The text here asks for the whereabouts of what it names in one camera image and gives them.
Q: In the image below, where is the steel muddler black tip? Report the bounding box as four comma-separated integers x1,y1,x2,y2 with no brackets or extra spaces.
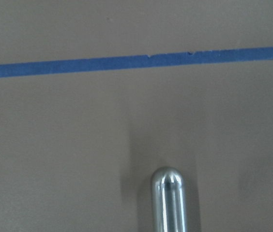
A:
151,167,188,232

